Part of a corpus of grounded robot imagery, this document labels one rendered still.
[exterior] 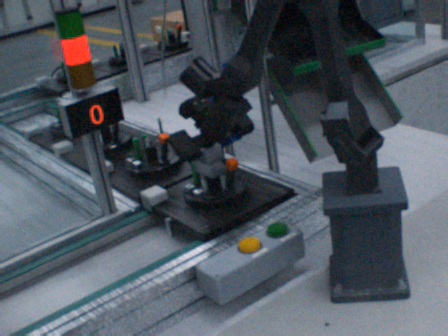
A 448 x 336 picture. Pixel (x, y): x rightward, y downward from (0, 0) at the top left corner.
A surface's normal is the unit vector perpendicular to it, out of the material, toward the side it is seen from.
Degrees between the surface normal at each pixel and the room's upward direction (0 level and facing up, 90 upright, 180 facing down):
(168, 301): 90
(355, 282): 90
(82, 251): 90
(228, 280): 90
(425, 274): 0
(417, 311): 0
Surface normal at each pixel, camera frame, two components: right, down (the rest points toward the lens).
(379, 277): -0.11, 0.42
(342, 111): -0.62, -0.11
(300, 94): 0.23, -0.43
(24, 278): 0.62, 0.24
